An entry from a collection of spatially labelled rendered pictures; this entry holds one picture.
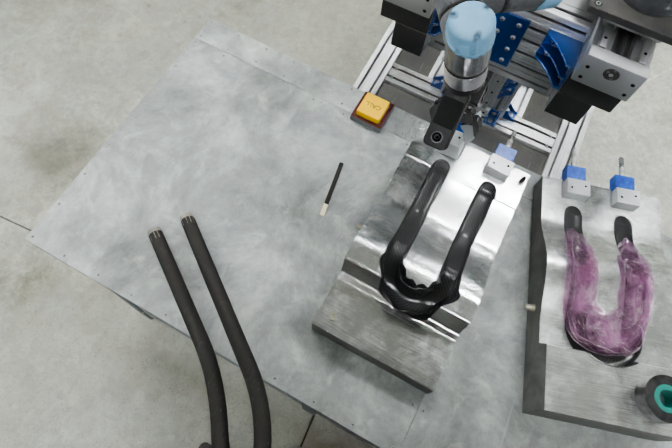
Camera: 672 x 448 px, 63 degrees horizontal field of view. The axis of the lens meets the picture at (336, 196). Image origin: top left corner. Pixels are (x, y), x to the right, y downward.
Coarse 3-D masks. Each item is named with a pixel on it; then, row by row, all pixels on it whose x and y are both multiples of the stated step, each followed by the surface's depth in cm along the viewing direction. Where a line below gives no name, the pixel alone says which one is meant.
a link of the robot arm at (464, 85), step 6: (444, 66) 93; (444, 72) 94; (486, 72) 92; (444, 78) 96; (450, 78) 93; (456, 78) 92; (474, 78) 91; (480, 78) 92; (450, 84) 95; (456, 84) 93; (462, 84) 93; (468, 84) 92; (474, 84) 93; (480, 84) 94; (462, 90) 94; (468, 90) 94
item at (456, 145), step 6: (456, 132) 114; (462, 132) 115; (456, 138) 113; (462, 138) 113; (450, 144) 113; (456, 144) 112; (462, 144) 114; (438, 150) 118; (444, 150) 116; (450, 150) 115; (456, 150) 114; (450, 156) 117; (456, 156) 116
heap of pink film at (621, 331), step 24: (576, 240) 111; (624, 240) 115; (576, 264) 106; (624, 264) 108; (648, 264) 108; (576, 288) 105; (624, 288) 105; (648, 288) 106; (576, 312) 105; (600, 312) 105; (624, 312) 105; (648, 312) 105; (576, 336) 104; (600, 336) 103; (624, 336) 103
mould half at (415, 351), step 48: (384, 192) 115; (384, 240) 105; (432, 240) 109; (480, 240) 111; (336, 288) 108; (480, 288) 102; (336, 336) 104; (384, 336) 105; (432, 336) 105; (432, 384) 101
